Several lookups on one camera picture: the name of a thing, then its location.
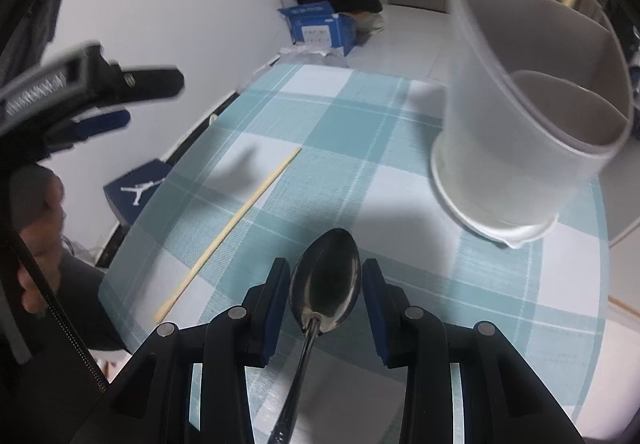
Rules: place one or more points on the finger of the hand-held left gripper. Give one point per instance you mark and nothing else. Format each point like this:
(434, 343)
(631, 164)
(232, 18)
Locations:
(150, 83)
(100, 123)

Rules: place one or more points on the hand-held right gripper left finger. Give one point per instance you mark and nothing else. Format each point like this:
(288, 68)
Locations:
(277, 309)

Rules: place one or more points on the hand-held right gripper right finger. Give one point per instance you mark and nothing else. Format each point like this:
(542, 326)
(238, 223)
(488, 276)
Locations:
(375, 309)

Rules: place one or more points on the silver spoon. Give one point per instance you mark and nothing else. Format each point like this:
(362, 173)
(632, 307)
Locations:
(325, 274)

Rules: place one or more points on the white plastic utensil holder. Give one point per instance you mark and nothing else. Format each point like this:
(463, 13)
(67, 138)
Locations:
(520, 134)

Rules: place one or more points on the person's left hand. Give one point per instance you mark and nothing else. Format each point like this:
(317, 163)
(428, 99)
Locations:
(42, 224)

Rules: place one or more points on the dark hanging cloth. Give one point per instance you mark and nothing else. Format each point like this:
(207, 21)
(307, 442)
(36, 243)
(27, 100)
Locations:
(35, 19)

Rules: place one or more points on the navy shoe box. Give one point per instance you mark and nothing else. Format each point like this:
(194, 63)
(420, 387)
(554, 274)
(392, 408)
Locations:
(132, 194)

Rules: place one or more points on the teal checked tablecloth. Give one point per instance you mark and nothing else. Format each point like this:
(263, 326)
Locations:
(380, 174)

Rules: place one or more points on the grey plastic bag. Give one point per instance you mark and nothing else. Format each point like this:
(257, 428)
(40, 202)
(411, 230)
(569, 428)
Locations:
(305, 53)

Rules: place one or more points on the blue cardboard box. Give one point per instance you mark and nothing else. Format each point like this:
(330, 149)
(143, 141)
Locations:
(320, 29)

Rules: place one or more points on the dark grey cloth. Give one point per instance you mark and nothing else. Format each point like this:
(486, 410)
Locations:
(92, 304)

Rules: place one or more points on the brown cardboard box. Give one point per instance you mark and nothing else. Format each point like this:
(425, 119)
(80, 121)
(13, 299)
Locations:
(369, 21)

